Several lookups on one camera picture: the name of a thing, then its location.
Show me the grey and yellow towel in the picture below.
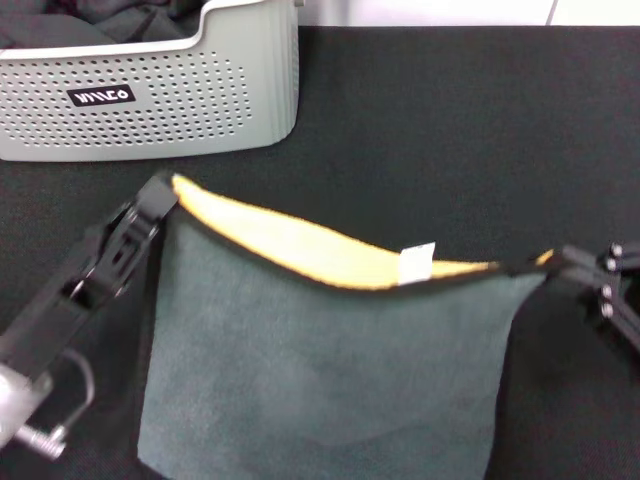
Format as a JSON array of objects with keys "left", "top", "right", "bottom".
[{"left": 135, "top": 172, "right": 557, "bottom": 480}]

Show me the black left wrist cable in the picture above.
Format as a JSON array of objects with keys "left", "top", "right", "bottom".
[{"left": 47, "top": 348, "right": 97, "bottom": 437}]

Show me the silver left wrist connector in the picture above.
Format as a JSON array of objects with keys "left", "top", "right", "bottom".
[{"left": 13, "top": 423, "right": 68, "bottom": 460}]

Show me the grey perforated plastic storage box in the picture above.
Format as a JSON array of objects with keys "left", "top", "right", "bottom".
[{"left": 0, "top": 0, "right": 302, "bottom": 162}]

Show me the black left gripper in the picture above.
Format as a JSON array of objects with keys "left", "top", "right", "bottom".
[{"left": 0, "top": 172, "right": 182, "bottom": 382}]

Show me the black tablecloth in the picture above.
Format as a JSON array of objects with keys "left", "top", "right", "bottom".
[{"left": 0, "top": 24, "right": 640, "bottom": 480}]

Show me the dark cloths pile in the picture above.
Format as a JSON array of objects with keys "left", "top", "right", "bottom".
[{"left": 0, "top": 0, "right": 211, "bottom": 51}]

